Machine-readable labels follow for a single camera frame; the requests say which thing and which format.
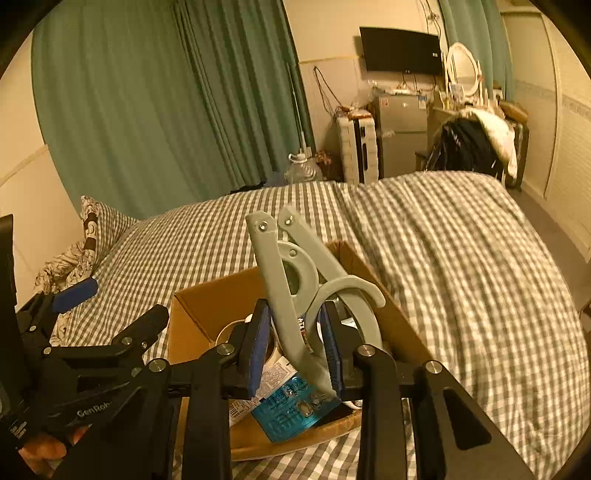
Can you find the dressing table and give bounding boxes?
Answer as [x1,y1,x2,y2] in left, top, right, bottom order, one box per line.
[427,95,504,127]

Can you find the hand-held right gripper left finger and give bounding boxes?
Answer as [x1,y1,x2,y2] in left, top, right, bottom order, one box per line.
[55,299,272,480]

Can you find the person's left hand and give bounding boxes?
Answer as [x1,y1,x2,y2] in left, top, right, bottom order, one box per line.
[18,425,89,478]

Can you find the blue packet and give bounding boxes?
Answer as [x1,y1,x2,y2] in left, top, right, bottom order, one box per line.
[252,376,345,443]

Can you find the black backpack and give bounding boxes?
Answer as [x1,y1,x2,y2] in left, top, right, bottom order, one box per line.
[424,117,504,181]

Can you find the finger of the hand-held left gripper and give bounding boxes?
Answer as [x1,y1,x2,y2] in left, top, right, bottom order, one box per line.
[108,304,170,358]
[17,277,100,334]

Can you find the silver small fridge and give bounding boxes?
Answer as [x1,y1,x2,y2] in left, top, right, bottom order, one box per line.
[372,90,431,181]

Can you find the floral duvet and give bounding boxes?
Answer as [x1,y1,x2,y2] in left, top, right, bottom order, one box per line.
[33,247,95,295]

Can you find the grey folding hanger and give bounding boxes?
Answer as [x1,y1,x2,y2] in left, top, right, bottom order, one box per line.
[245,205,387,400]

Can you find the green curtain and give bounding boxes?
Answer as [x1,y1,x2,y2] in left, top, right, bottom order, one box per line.
[31,0,222,220]
[185,0,317,195]
[438,0,516,100]

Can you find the white suitcase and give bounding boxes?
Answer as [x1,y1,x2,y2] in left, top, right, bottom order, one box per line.
[336,113,380,184]

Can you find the floral pillow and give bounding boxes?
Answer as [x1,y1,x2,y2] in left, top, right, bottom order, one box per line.
[79,196,139,278]

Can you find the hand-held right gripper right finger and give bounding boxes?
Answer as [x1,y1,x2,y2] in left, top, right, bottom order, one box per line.
[318,302,536,480]

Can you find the clear water bottle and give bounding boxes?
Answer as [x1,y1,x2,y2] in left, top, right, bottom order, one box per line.
[284,148,324,186]

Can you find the checked bed sheet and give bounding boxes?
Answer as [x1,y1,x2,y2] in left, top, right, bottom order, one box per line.
[46,170,591,480]

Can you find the white mop handle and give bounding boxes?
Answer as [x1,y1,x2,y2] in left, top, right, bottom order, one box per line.
[286,62,309,155]

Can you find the oval white mirror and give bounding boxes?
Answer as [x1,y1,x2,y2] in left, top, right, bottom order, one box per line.
[445,42,484,100]

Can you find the black wall television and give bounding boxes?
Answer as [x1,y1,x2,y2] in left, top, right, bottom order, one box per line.
[359,26,444,77]

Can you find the white bowl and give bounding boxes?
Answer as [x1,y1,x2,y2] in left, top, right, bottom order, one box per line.
[215,314,284,370]

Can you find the wall cables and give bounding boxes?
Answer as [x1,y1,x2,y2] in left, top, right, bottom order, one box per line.
[313,66,343,115]

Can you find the brown cardboard box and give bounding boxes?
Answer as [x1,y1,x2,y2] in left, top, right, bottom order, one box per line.
[167,240,435,462]

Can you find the white jacket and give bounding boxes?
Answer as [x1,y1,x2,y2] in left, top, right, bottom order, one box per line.
[466,107,519,179]

